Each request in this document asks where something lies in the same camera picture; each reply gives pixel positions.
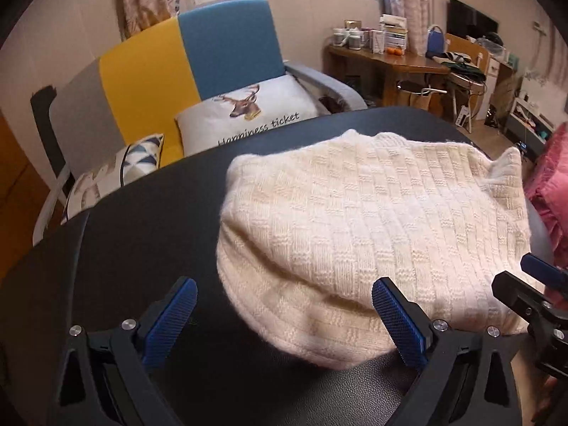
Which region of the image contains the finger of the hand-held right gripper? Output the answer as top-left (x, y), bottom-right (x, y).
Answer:
top-left (492, 271), bottom-right (555, 318)
top-left (521, 253), bottom-right (568, 287)

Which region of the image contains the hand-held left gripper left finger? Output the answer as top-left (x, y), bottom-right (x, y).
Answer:
top-left (47, 276), bottom-right (198, 426)

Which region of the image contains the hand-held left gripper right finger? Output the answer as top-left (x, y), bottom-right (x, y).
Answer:
top-left (372, 277), bottom-right (522, 426)

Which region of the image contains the cream knitted sweater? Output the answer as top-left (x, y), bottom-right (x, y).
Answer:
top-left (216, 130), bottom-right (544, 370)

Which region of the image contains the wooden chair with clothes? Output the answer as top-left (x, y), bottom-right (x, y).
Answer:
top-left (444, 33), bottom-right (491, 134)

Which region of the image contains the pink cloth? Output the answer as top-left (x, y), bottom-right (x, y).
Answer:
top-left (524, 122), bottom-right (568, 267)

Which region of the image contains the white shelf unit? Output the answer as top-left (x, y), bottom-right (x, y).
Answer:
top-left (503, 93), bottom-right (560, 156)

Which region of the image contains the triangle pattern pillow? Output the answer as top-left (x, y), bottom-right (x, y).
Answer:
top-left (60, 133), bottom-right (165, 226)

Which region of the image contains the white deer print pillow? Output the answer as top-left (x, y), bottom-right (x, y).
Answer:
top-left (174, 75), bottom-right (322, 157)

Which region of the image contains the grey yellow blue sofa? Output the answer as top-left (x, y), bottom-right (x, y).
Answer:
top-left (30, 0), bottom-right (369, 249)

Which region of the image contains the blue bag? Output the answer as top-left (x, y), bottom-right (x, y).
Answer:
top-left (426, 26), bottom-right (446, 58)

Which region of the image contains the black television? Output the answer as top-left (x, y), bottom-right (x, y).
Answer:
top-left (446, 0), bottom-right (498, 43)

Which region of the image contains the wooden desk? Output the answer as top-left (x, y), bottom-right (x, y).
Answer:
top-left (326, 44), bottom-right (451, 111)

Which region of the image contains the stack of books and boxes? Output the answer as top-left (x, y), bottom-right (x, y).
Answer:
top-left (379, 14), bottom-right (409, 51)

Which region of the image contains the group of jars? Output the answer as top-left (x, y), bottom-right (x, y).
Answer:
top-left (333, 28), bottom-right (370, 49)

